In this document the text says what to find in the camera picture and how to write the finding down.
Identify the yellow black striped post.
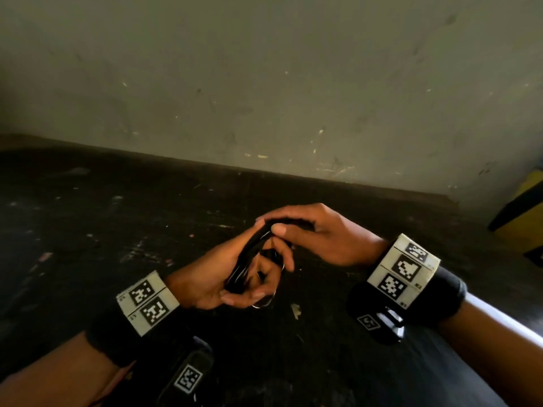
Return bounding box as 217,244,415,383
488,167,543,267

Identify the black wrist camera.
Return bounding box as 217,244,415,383
154,336,215,407
346,283,406,346

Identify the scuffed black table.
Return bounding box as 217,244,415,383
0,135,543,407

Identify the person's left hand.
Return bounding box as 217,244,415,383
164,222,296,311

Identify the black cable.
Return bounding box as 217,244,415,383
223,220,317,310

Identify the person's right hand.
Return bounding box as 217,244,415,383
256,203,389,267

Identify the person's right forearm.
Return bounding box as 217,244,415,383
437,298,543,407

